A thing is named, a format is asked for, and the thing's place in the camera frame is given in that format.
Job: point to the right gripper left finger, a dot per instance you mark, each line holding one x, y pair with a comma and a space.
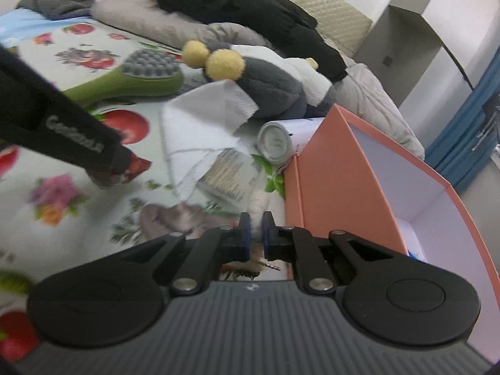
215, 248

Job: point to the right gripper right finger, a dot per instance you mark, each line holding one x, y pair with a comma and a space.
298, 247

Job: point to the white fluffy plush toy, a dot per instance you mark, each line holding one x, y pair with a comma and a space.
257, 206

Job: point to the clear packet with printed label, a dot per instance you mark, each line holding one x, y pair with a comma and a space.
232, 177

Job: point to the white waffle cloth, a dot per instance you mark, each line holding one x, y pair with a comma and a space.
198, 126

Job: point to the orange cardboard box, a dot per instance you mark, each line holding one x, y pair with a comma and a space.
352, 177

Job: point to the blue bed sheet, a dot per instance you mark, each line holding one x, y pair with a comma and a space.
21, 24

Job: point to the fruit pattern tablecloth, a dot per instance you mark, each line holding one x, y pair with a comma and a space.
114, 300

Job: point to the white cylindrical can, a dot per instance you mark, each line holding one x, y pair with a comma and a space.
279, 141

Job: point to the dark grey towel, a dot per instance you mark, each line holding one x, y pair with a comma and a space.
58, 9

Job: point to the green massage brush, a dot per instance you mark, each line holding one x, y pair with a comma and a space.
145, 73

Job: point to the grey quilted blanket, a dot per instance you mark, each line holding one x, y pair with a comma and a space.
360, 91

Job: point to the grey penguin plush toy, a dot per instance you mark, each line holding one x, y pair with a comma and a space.
282, 87

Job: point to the blue curtain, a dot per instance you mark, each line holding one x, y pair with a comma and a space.
463, 148

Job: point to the black fleece jacket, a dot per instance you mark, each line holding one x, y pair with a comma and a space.
285, 25

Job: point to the beige quilted headboard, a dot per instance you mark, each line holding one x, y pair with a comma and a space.
338, 22

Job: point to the white shelf unit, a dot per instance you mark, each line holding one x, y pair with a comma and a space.
430, 55

